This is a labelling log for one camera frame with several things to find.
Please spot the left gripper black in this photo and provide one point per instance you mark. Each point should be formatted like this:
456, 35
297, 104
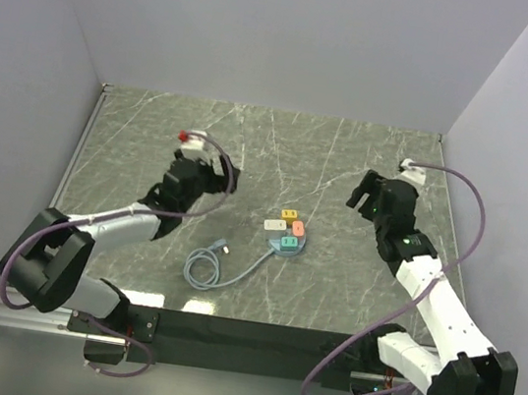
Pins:
219, 183

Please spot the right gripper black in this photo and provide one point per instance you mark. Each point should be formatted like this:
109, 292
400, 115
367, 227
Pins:
371, 184

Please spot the pink charger plug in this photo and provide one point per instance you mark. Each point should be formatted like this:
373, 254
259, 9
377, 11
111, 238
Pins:
298, 229

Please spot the white charger plug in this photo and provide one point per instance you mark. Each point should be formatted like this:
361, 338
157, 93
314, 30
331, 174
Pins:
274, 225

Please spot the yellow charger plug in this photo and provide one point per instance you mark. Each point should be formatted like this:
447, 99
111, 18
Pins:
289, 215

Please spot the round blue power strip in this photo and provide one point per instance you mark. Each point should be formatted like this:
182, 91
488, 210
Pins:
273, 241

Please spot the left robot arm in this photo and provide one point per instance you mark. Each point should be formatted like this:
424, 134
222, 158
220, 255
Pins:
47, 263

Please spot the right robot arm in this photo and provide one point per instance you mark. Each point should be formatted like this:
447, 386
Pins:
466, 362

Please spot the teal usb charger plug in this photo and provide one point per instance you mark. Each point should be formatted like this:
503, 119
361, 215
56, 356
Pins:
289, 244

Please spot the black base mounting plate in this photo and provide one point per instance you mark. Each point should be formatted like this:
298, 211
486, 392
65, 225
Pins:
201, 340

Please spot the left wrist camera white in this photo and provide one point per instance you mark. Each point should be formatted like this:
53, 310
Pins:
193, 145

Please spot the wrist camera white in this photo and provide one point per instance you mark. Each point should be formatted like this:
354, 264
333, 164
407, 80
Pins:
193, 145
411, 174

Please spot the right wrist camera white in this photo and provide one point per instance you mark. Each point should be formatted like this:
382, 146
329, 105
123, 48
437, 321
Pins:
411, 174

